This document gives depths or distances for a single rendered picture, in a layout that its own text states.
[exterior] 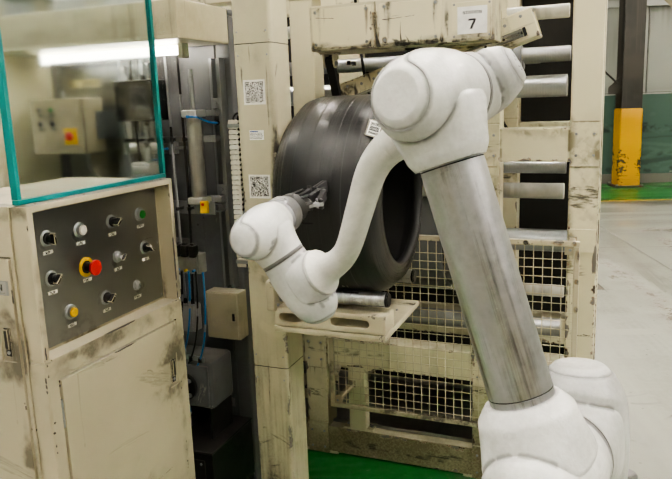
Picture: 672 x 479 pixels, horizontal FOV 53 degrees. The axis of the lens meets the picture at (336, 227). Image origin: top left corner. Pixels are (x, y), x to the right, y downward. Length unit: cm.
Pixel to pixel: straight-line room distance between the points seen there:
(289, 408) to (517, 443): 136
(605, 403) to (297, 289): 64
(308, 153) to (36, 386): 89
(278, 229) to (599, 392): 70
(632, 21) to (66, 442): 1037
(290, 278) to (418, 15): 107
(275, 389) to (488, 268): 140
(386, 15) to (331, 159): 61
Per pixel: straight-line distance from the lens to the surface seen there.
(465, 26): 216
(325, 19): 230
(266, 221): 142
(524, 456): 105
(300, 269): 143
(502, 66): 113
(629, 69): 1127
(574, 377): 122
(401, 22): 221
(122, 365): 194
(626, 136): 1127
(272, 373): 228
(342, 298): 200
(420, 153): 100
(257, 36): 211
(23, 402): 183
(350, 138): 182
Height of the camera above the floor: 148
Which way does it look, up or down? 11 degrees down
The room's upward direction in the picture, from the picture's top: 2 degrees counter-clockwise
